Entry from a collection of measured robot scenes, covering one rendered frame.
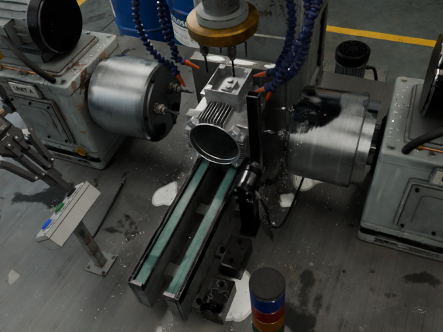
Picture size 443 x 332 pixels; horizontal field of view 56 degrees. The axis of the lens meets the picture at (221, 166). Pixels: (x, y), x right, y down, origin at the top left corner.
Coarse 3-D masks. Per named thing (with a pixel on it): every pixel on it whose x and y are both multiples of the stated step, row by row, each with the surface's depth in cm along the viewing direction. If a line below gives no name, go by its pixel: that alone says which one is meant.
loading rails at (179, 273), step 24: (192, 168) 124; (216, 168) 133; (240, 168) 123; (264, 168) 137; (192, 192) 119; (216, 192) 119; (168, 216) 114; (192, 216) 123; (216, 216) 112; (168, 240) 110; (192, 240) 109; (216, 240) 116; (144, 264) 106; (168, 264) 113; (192, 264) 103; (144, 288) 103; (168, 288) 101; (192, 288) 105
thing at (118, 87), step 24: (96, 72) 124; (120, 72) 120; (144, 72) 119; (168, 72) 126; (96, 96) 122; (120, 96) 119; (144, 96) 117; (168, 96) 129; (96, 120) 129; (120, 120) 122; (144, 120) 120; (168, 120) 133
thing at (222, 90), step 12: (216, 72) 119; (228, 72) 122; (240, 72) 120; (216, 84) 120; (228, 84) 116; (240, 84) 119; (252, 84) 121; (216, 96) 115; (228, 96) 113; (240, 96) 114; (240, 108) 115
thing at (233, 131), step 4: (252, 88) 122; (256, 88) 121; (260, 92) 122; (192, 120) 114; (196, 120) 115; (188, 124) 116; (192, 124) 115; (232, 128) 110; (236, 128) 111; (228, 132) 111; (232, 132) 111; (236, 132) 111; (232, 136) 112; (196, 152) 123; (196, 156) 125; (200, 156) 124; (240, 160) 120; (232, 164) 121; (236, 164) 121; (240, 164) 120
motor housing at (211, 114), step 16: (208, 112) 113; (224, 112) 114; (192, 128) 116; (208, 128) 128; (224, 128) 111; (192, 144) 122; (208, 144) 126; (224, 144) 128; (240, 144) 114; (208, 160) 124; (224, 160) 123
